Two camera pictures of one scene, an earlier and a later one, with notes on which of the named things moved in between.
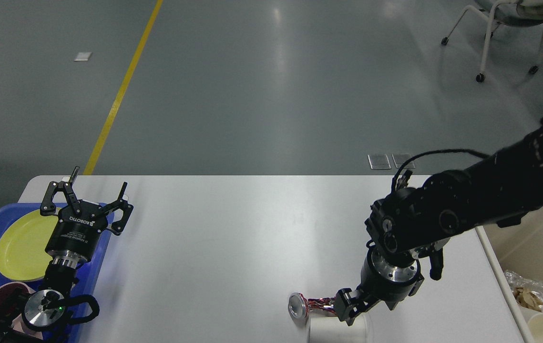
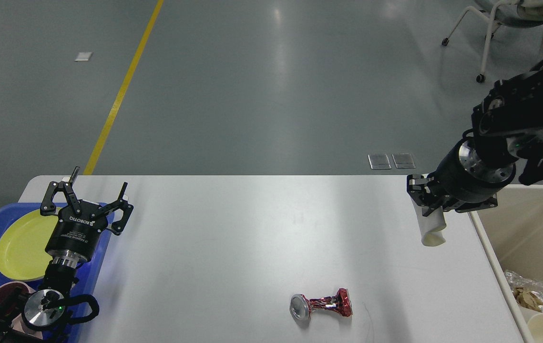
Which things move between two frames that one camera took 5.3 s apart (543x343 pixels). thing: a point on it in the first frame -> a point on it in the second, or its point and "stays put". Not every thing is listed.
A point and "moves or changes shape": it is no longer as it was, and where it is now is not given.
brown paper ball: x=526 y=297 stays put
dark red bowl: x=4 y=307 stays put
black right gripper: x=380 y=282 -> x=469 y=173
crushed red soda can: x=299 y=307 stays put
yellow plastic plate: x=21 y=254 stays put
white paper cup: x=331 y=329 moves or changes shape
